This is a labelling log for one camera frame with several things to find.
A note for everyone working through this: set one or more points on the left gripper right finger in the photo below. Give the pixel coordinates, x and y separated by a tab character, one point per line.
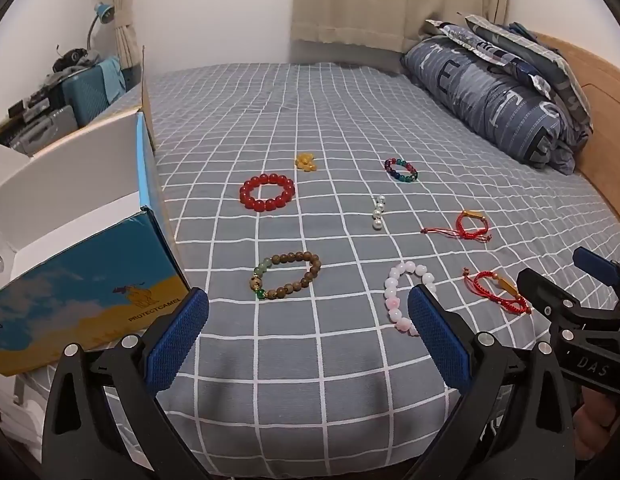
512	420

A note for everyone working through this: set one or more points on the blue yellow cardboard shoebox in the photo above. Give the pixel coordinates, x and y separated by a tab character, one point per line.
87	253

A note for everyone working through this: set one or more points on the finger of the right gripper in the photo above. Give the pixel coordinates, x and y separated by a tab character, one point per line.
605	271
554	303

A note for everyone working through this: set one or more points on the blue folded duvet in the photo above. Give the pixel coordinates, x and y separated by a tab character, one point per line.
516	119

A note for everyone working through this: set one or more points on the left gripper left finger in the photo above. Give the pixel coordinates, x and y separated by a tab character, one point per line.
81	439

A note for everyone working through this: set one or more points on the patterned pillow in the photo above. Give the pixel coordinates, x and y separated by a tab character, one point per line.
529	62

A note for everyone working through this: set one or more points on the grey hard case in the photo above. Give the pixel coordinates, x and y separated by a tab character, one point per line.
30	138

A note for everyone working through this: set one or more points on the blue desk lamp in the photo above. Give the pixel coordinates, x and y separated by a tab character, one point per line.
104	14

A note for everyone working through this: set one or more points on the right hand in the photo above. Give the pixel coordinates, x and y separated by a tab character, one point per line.
594	423

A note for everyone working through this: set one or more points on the grey checked bed sheet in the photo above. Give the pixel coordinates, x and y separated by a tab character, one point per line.
291	191

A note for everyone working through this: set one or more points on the beige side curtain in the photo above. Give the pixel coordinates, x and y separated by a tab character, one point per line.
125	33

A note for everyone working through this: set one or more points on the wooden headboard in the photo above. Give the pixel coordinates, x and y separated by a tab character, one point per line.
599	161

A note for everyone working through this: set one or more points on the teal suitcase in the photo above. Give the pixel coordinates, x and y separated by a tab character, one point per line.
92	90

